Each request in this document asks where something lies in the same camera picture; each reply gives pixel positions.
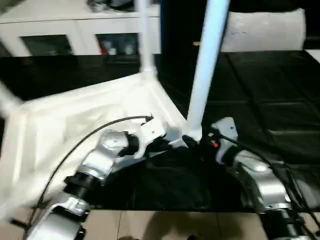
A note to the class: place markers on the white plastic table top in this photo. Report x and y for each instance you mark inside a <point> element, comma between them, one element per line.
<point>62,112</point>

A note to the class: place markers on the black table mat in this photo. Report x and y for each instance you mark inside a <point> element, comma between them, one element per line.
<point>262,100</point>

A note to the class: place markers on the small white cup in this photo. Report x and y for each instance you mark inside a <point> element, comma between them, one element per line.
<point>112,51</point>

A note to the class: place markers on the red packet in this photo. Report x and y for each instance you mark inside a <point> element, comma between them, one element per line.
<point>102,47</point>

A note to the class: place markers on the black cabinet with gold label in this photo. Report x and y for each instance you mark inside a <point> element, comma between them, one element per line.
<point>180,25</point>

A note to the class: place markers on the white flat board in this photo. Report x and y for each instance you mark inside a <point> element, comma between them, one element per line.
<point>315,53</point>

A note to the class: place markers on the grey round bag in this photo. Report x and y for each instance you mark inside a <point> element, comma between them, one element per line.
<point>122,3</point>

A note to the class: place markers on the black bundle in plastic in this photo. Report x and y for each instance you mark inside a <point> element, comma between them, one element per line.
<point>97,5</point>

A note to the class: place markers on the black stand leg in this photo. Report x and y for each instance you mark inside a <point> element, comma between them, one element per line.
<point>20,222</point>

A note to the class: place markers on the white sideboard cabinet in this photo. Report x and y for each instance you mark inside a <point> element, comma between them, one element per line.
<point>50,25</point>

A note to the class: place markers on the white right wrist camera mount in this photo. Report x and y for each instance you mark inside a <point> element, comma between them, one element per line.
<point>228,127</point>

